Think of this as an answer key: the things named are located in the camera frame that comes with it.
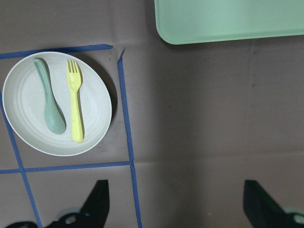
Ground yellow plastic fork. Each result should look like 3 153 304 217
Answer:
66 59 84 143

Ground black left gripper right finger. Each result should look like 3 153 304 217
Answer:
243 180 304 228

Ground light green tray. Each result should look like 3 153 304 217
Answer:
154 0 304 45

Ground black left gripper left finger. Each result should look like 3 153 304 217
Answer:
48 180 109 228

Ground green plastic spoon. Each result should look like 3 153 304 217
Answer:
33 58 66 134

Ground white round plate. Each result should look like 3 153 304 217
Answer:
2 52 112 156

